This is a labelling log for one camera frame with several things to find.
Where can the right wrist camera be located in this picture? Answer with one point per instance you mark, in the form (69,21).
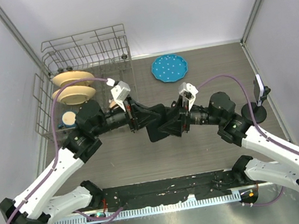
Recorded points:
(188,92)

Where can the black phone stand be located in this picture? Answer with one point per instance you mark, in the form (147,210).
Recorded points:
(259,111)

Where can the lower beige plate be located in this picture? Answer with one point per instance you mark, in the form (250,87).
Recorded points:
(74,95)

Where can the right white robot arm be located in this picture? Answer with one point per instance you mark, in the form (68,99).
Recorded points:
(236,129)

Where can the grey wire dish rack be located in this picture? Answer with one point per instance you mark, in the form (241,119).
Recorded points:
(103,52)

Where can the blue dotted plate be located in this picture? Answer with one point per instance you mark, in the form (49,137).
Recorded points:
(169,68)

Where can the black phone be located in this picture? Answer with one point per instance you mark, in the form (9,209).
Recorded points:
(154,133)

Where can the upper beige plate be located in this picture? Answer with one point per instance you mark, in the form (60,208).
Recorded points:
(67,77)

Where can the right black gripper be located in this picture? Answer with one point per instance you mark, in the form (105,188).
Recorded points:
(176,126)

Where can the beige plate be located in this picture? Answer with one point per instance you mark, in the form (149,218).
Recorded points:
(74,95)
(67,77)

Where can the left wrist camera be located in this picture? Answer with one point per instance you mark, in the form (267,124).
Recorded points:
(119,92)

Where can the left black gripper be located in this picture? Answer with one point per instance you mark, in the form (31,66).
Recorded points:
(138,114)

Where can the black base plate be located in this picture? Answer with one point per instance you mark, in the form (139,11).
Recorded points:
(171,191)

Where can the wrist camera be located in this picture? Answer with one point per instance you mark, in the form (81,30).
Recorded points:
(188,92)
(119,92)

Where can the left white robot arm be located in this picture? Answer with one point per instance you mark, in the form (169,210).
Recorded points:
(36,204)

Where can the blue mug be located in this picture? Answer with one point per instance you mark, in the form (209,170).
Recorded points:
(67,120)

